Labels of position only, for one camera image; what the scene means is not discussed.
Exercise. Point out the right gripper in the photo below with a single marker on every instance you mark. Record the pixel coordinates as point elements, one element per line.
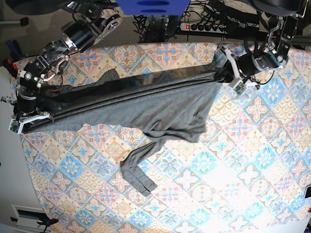
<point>25,109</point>

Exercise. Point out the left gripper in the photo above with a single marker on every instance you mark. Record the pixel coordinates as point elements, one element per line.
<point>243,69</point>

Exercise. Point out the grey t-shirt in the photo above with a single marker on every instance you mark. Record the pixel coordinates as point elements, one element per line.
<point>164,110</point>

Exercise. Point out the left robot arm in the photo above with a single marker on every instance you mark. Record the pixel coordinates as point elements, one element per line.
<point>280,34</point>

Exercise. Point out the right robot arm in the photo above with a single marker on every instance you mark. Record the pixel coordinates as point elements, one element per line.
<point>91,22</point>

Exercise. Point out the red black clamp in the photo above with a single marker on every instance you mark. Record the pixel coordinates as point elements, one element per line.
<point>11,67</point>

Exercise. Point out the white power strip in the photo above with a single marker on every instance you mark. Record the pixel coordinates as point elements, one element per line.
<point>206,27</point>

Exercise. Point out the blue black clamp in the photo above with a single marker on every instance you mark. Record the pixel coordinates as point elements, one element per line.
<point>34,225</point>

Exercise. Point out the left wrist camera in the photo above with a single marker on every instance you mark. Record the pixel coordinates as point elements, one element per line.
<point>240,88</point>

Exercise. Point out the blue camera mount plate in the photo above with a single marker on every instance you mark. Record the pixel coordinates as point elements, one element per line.
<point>153,7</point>

